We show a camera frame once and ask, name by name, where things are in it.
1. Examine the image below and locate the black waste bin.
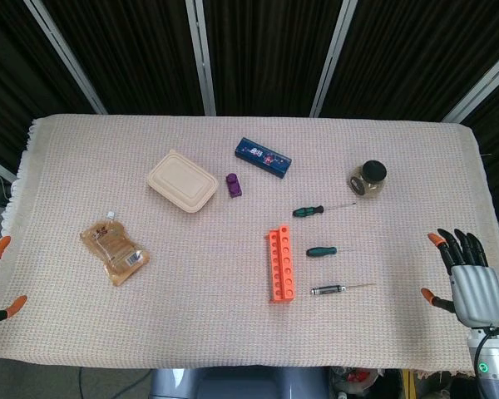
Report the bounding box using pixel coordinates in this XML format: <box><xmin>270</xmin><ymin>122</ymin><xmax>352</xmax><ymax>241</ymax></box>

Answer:
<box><xmin>329</xmin><ymin>366</ymin><xmax>404</xmax><ymax>399</ymax></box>

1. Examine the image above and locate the purple toy block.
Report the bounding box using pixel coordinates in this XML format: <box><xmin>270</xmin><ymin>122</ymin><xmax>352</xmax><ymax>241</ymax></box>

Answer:
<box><xmin>225</xmin><ymin>172</ymin><xmax>245</xmax><ymax>199</ymax></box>

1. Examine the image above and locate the beige lidded lunch box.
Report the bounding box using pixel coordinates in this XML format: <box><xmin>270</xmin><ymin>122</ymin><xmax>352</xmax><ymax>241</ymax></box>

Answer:
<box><xmin>146</xmin><ymin>148</ymin><xmax>220</xmax><ymax>214</ymax></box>

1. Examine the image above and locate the glass jar black lid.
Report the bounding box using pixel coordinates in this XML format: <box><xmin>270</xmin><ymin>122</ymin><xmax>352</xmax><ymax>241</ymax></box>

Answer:
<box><xmin>348</xmin><ymin>160</ymin><xmax>388</xmax><ymax>200</ymax></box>

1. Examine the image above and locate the beige woven tablecloth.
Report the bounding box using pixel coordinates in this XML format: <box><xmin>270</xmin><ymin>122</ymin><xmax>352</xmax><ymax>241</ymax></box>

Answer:
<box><xmin>0</xmin><ymin>114</ymin><xmax>499</xmax><ymax>373</ymax></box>

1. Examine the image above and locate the blue rectangular box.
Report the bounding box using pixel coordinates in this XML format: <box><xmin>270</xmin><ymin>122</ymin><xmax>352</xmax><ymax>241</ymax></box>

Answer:
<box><xmin>234</xmin><ymin>136</ymin><xmax>293</xmax><ymax>180</ymax></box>

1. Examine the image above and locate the gray robot base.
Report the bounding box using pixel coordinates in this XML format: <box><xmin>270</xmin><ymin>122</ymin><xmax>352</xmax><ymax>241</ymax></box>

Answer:
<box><xmin>148</xmin><ymin>366</ymin><xmax>332</xmax><ymax>399</ymax></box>

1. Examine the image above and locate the silver screwdriver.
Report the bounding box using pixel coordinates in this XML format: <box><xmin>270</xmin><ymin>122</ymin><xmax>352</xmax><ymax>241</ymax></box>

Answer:
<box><xmin>310</xmin><ymin>283</ymin><xmax>378</xmax><ymax>297</ymax></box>

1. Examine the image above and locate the brown sauce pouch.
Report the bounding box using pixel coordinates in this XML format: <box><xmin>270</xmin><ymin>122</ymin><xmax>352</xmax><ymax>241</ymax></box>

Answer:
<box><xmin>79</xmin><ymin>210</ymin><xmax>151</xmax><ymax>288</ymax></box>

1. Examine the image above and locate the orange test tube rack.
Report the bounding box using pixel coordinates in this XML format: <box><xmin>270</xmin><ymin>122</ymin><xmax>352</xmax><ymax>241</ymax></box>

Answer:
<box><xmin>267</xmin><ymin>224</ymin><xmax>296</xmax><ymax>306</ymax></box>

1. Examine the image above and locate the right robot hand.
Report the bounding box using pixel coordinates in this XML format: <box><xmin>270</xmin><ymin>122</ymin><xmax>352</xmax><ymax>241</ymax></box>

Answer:
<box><xmin>420</xmin><ymin>228</ymin><xmax>499</xmax><ymax>330</ymax></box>

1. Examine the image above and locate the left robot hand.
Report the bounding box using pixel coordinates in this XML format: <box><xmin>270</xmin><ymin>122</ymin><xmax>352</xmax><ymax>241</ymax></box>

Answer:
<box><xmin>0</xmin><ymin>232</ymin><xmax>28</xmax><ymax>328</ymax></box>

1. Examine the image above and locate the green black striped screwdriver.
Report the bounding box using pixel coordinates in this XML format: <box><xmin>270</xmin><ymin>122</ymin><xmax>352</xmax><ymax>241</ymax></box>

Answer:
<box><xmin>292</xmin><ymin>201</ymin><xmax>358</xmax><ymax>219</ymax></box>

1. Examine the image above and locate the plain green handle screwdriver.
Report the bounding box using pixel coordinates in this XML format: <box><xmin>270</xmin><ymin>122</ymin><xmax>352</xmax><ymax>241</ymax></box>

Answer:
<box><xmin>306</xmin><ymin>246</ymin><xmax>354</xmax><ymax>258</ymax></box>

